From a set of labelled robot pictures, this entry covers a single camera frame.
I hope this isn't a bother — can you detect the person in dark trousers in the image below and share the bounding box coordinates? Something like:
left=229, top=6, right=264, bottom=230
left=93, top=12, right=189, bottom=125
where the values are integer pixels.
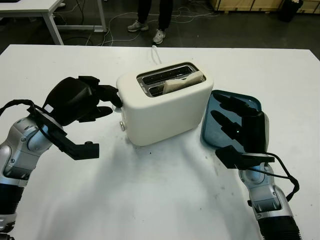
left=127, top=0, right=174, bottom=45

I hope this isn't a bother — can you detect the blue plastic tray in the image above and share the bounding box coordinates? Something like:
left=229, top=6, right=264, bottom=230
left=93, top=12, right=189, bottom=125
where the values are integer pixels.
left=199, top=89, right=263, bottom=148

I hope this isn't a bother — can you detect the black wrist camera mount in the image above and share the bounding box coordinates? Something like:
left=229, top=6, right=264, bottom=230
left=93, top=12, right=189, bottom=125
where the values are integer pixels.
left=215, top=145, right=275, bottom=171
left=27, top=106, right=101, bottom=161

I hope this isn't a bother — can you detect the black waste bin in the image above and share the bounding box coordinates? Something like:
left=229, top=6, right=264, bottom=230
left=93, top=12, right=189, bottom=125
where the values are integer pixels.
left=278, top=0, right=305, bottom=23

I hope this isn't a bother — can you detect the white two-slot toaster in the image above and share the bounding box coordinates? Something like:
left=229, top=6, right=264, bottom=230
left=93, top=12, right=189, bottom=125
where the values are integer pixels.
left=115, top=61, right=215, bottom=147

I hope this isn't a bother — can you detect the white desk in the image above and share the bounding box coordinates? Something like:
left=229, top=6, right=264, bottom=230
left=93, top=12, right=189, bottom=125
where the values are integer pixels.
left=0, top=0, right=109, bottom=46

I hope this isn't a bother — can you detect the white toaster power cord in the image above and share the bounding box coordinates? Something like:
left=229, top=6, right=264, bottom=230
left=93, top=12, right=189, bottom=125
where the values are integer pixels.
left=151, top=44, right=163, bottom=65

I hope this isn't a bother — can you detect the wooden crate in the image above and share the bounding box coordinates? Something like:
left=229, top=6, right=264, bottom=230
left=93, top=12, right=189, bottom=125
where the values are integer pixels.
left=211, top=0, right=288, bottom=12

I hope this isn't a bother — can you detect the slice of white bread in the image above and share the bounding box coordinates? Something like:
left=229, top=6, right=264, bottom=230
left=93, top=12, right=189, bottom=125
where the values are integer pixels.
left=163, top=70, right=203, bottom=95

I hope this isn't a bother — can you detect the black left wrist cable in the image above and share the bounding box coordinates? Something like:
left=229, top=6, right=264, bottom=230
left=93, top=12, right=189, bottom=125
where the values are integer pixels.
left=0, top=99, right=51, bottom=141

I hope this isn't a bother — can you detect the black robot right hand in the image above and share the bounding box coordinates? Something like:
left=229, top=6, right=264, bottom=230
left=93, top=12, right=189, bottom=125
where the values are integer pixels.
left=210, top=94, right=271, bottom=155

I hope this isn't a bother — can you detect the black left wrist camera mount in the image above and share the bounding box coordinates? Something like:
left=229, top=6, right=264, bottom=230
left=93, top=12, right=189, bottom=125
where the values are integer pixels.
left=27, top=106, right=101, bottom=161

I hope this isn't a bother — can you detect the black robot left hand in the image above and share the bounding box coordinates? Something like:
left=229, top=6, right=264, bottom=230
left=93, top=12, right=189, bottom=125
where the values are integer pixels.
left=42, top=75, right=124, bottom=127

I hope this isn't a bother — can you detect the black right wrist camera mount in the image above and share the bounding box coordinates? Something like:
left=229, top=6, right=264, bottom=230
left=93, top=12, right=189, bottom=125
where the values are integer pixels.
left=215, top=145, right=275, bottom=171

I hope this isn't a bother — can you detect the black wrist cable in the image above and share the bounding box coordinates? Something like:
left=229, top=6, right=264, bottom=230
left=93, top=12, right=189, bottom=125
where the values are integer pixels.
left=249, top=152, right=300, bottom=202
left=0, top=99, right=51, bottom=141

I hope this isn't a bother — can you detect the white floor cable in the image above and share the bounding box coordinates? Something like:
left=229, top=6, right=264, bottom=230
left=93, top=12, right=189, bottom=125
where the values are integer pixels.
left=103, top=7, right=221, bottom=47

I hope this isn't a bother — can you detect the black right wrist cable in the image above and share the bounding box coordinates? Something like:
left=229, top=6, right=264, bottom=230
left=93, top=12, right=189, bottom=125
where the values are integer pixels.
left=249, top=152, right=300, bottom=202

